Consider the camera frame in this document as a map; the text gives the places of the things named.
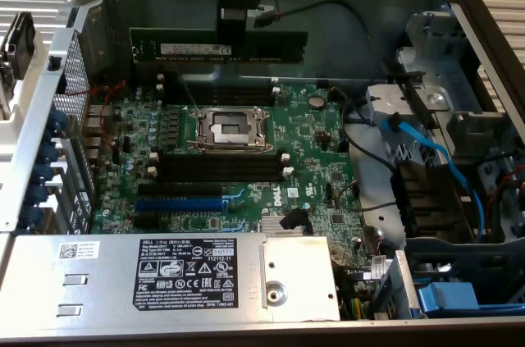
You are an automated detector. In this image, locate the green RAM stick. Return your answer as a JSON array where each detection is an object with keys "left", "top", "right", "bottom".
[{"left": 129, "top": 26, "right": 309, "bottom": 66}]

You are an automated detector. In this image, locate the black RAM slot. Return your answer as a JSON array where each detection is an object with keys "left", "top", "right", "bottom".
[
  {"left": 155, "top": 74, "right": 282, "bottom": 93},
  {"left": 155, "top": 86, "right": 284, "bottom": 107},
  {"left": 146, "top": 165, "right": 293, "bottom": 183},
  {"left": 149, "top": 150, "right": 288, "bottom": 167}
]

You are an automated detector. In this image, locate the metal CPU socket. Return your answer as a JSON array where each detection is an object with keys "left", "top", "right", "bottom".
[{"left": 186, "top": 107, "right": 278, "bottom": 155}]

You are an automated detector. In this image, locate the grey metal PC case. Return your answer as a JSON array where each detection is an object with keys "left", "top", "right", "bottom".
[{"left": 0, "top": 0, "right": 525, "bottom": 347}]

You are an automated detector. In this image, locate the green Dell motherboard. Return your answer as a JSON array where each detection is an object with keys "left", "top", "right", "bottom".
[{"left": 88, "top": 82, "right": 370, "bottom": 282}]

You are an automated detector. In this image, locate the long black expansion slot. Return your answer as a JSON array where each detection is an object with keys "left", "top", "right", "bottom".
[{"left": 137, "top": 182, "right": 225, "bottom": 199}]

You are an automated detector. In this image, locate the blue expansion slot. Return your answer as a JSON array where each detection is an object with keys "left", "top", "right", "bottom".
[{"left": 134, "top": 197, "right": 226, "bottom": 213}]

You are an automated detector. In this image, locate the blue slot retention clip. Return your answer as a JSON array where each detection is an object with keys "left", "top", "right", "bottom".
[
  {"left": 40, "top": 139, "right": 62, "bottom": 163},
  {"left": 47, "top": 108, "right": 69, "bottom": 133},
  {"left": 32, "top": 162, "right": 57, "bottom": 184},
  {"left": 18, "top": 203, "right": 44, "bottom": 229},
  {"left": 26, "top": 182, "right": 50, "bottom": 207}
]

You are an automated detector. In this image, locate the small silver heat sink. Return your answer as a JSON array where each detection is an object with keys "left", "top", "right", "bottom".
[{"left": 261, "top": 215, "right": 290, "bottom": 236}]

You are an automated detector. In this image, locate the short black expansion slot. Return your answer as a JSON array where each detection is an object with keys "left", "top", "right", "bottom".
[{"left": 131, "top": 214, "right": 162, "bottom": 230}]

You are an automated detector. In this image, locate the grey metal disk bay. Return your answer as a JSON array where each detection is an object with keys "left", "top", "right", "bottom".
[{"left": 364, "top": 10, "right": 525, "bottom": 241}]

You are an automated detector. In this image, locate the black hard disk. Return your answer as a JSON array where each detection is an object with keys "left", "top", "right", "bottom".
[{"left": 0, "top": 11, "right": 37, "bottom": 92}]

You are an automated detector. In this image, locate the white parts rack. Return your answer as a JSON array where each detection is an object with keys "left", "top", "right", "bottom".
[{"left": 0, "top": 14, "right": 54, "bottom": 159}]

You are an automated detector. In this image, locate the silver power supply unit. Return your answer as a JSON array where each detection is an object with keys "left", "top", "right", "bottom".
[{"left": 0, "top": 234, "right": 342, "bottom": 323}]

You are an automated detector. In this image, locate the dark grey drive cage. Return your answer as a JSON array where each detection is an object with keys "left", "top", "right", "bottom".
[{"left": 381, "top": 235, "right": 525, "bottom": 319}]

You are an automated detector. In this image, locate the blue plastic latch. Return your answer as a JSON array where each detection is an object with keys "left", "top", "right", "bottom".
[{"left": 416, "top": 281, "right": 481, "bottom": 317}]

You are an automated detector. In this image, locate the black wire with connector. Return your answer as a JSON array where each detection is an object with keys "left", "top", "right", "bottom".
[{"left": 253, "top": 0, "right": 385, "bottom": 69}]

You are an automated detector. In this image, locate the black power wire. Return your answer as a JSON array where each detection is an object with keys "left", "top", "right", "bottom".
[{"left": 327, "top": 86, "right": 397, "bottom": 171}]

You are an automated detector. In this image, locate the thin red wire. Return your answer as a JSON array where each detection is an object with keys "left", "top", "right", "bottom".
[{"left": 65, "top": 80, "right": 128, "bottom": 147}]

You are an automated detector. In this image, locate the black wire plug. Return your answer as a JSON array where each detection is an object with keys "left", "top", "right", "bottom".
[{"left": 278, "top": 208, "right": 309, "bottom": 230}]

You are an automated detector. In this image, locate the blue flat wire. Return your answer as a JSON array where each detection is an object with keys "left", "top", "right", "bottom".
[{"left": 377, "top": 113, "right": 489, "bottom": 241}]

